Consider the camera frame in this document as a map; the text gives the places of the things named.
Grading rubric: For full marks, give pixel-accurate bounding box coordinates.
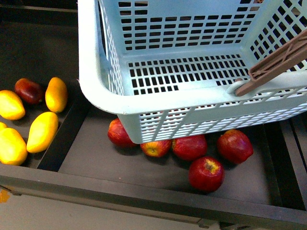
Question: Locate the light blue plastic basket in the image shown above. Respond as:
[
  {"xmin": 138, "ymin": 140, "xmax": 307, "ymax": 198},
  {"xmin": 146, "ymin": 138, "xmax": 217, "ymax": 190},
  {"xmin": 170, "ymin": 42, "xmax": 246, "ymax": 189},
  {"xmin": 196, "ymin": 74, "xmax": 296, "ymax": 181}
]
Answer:
[{"xmin": 78, "ymin": 0, "xmax": 307, "ymax": 143}]

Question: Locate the brown basket handle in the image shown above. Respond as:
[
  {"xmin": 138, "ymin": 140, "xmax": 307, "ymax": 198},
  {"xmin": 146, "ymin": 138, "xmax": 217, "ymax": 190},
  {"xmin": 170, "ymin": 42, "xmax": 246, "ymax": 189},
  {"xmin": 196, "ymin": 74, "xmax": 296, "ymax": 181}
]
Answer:
[{"xmin": 235, "ymin": 30, "xmax": 307, "ymax": 96}]

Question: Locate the yellow mango upright top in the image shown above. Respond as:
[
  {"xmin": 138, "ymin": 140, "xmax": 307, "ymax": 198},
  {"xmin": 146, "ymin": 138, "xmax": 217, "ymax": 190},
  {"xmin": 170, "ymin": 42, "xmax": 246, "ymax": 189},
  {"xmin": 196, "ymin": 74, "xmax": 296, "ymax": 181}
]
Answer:
[{"xmin": 45, "ymin": 77, "xmax": 68, "ymax": 113}]

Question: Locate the yellow mango centre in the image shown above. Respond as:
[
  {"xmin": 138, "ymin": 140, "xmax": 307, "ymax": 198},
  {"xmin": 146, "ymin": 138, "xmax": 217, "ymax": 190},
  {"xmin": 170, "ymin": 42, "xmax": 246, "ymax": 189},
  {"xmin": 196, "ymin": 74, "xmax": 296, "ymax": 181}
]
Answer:
[{"xmin": 26, "ymin": 112, "xmax": 59, "ymax": 153}]

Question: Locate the dark red mango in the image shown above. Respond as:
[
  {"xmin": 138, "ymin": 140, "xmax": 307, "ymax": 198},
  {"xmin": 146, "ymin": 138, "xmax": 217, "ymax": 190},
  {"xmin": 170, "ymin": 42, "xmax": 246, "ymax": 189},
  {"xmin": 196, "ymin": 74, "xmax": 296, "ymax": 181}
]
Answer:
[{"xmin": 14, "ymin": 78, "xmax": 45, "ymax": 105}]

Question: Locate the yellow mango left upper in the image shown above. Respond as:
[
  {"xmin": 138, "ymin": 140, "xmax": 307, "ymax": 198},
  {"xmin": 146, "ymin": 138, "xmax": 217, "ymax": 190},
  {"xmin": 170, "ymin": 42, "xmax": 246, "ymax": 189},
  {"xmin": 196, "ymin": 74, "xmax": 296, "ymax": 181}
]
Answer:
[{"xmin": 0, "ymin": 90, "xmax": 25, "ymax": 120}]

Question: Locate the yellow mango lower left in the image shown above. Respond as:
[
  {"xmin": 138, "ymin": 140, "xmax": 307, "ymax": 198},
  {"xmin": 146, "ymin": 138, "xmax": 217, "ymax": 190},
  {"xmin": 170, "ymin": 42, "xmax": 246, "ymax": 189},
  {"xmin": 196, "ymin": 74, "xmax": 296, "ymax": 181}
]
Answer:
[{"xmin": 0, "ymin": 128, "xmax": 28, "ymax": 166}]

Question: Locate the yellow mango edge sliver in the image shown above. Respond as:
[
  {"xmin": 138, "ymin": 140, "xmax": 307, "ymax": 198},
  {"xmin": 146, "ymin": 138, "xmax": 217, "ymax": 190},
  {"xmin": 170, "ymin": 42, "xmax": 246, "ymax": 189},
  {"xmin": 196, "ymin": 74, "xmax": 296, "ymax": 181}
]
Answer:
[{"xmin": 0, "ymin": 122, "xmax": 7, "ymax": 130}]

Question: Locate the red yellow apple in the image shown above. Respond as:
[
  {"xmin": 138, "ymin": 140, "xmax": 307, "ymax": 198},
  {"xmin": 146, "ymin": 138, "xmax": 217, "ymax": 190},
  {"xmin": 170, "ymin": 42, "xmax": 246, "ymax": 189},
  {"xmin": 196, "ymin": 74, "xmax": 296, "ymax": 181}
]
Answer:
[{"xmin": 140, "ymin": 140, "xmax": 172, "ymax": 158}]

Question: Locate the red apple left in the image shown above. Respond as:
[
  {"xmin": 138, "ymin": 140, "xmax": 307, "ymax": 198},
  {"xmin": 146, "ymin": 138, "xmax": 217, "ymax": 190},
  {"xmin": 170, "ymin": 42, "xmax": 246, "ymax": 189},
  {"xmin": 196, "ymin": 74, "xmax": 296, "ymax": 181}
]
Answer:
[{"xmin": 107, "ymin": 118, "xmax": 137, "ymax": 148}]

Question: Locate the red apple middle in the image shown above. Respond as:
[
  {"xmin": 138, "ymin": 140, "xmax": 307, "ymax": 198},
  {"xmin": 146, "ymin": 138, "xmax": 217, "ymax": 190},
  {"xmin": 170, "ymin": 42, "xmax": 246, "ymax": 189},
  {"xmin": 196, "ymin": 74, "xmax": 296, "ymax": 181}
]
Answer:
[{"xmin": 172, "ymin": 135, "xmax": 208, "ymax": 161}]

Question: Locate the red apple front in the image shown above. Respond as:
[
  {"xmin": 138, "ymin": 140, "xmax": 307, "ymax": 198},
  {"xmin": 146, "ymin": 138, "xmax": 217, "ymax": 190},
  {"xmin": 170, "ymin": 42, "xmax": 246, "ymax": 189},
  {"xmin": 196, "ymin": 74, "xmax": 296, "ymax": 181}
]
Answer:
[{"xmin": 188, "ymin": 156, "xmax": 224, "ymax": 193}]

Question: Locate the red apple right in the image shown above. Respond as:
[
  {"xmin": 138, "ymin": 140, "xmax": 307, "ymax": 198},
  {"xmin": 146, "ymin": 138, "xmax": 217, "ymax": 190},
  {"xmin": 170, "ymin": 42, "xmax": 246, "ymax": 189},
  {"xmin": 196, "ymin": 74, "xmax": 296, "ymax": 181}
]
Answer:
[{"xmin": 217, "ymin": 129, "xmax": 254, "ymax": 164}]

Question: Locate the black display shelf tray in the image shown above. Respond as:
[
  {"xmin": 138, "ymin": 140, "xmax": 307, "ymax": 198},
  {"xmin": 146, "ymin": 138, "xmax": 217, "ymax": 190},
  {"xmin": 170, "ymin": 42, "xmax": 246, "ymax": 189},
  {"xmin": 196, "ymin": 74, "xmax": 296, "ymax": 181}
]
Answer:
[{"xmin": 0, "ymin": 1, "xmax": 307, "ymax": 230}]

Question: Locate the orange floor marker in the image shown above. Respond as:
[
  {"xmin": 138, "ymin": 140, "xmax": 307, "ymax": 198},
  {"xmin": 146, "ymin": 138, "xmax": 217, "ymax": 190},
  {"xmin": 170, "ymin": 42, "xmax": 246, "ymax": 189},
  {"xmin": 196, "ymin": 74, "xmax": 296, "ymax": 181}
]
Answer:
[{"xmin": 0, "ymin": 189, "xmax": 10, "ymax": 204}]

